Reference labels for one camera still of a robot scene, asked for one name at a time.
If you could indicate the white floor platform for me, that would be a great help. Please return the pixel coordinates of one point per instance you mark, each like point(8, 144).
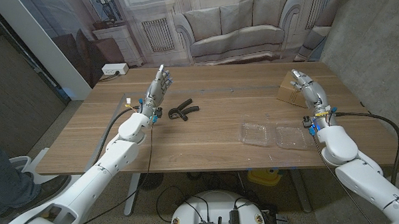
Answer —
point(38, 171)

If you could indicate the printed living room backdrop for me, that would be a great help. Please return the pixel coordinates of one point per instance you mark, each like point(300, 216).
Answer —
point(236, 24)

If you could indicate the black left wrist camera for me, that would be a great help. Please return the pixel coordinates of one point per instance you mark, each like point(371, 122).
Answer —
point(158, 112)

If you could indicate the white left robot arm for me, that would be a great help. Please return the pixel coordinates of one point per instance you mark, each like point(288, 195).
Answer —
point(118, 156)

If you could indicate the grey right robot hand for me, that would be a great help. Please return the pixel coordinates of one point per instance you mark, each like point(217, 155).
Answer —
point(315, 94)

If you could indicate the yellow object under table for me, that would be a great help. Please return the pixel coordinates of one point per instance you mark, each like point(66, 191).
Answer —
point(265, 177)

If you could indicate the black adapter on torso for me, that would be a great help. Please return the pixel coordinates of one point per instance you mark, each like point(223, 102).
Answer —
point(234, 218)

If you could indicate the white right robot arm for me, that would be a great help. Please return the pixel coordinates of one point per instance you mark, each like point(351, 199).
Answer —
point(358, 179)

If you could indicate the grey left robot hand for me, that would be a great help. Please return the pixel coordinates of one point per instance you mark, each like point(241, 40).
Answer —
point(155, 93)

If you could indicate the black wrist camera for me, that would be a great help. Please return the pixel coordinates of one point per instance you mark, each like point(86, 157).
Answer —
point(158, 112)
point(307, 122)

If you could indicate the person leg in jeans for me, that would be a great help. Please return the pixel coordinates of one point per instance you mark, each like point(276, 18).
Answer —
point(5, 178)

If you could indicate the brown cardboard box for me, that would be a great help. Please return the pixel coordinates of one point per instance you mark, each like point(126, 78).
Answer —
point(288, 94)

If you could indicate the white robot torso base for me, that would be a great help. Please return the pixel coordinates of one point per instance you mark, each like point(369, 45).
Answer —
point(216, 204)

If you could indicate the black round floor disc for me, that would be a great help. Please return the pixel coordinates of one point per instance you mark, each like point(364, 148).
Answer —
point(151, 181)

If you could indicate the white power strip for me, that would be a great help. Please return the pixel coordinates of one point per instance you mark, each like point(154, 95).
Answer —
point(115, 68)

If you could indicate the clear plastic clamshell container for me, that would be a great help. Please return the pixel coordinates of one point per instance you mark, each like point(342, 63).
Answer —
point(255, 134)

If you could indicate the black grip trainer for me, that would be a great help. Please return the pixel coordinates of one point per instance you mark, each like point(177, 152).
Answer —
point(186, 109)

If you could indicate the white table leg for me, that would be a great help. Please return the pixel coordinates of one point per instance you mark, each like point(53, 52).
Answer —
point(301, 191)
point(132, 194)

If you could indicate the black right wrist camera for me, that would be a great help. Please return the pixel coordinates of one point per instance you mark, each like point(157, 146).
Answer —
point(307, 122)

